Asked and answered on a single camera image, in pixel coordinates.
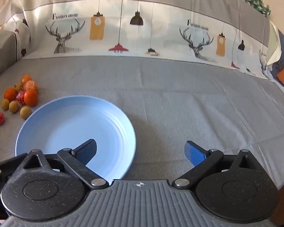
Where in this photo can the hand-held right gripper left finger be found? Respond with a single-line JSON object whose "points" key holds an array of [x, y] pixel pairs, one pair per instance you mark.
{"points": [[85, 152]]}

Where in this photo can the blue plate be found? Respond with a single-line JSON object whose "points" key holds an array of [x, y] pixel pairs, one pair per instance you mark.
{"points": [[73, 123]]}

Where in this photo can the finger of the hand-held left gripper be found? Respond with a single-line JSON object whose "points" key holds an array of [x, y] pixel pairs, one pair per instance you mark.
{"points": [[0, 167]]}

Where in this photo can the orange mandarin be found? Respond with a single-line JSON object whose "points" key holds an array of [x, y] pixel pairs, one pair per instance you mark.
{"points": [[10, 94], [30, 98], [26, 78]]}

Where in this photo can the grey sofa armrest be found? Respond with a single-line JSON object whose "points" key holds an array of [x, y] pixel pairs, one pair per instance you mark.
{"points": [[2, 54]]}

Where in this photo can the yellow-green round fruit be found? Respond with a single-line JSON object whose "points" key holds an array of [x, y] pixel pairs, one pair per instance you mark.
{"points": [[17, 88], [5, 104], [25, 112]]}

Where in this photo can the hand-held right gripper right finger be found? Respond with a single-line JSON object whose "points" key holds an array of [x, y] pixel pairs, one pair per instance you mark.
{"points": [[194, 153]]}

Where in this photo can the brown fruit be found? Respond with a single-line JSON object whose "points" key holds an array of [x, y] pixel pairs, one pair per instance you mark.
{"points": [[13, 106]]}

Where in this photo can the plastic-wrapped mandarin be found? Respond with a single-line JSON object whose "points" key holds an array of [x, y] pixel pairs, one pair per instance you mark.
{"points": [[30, 85]]}

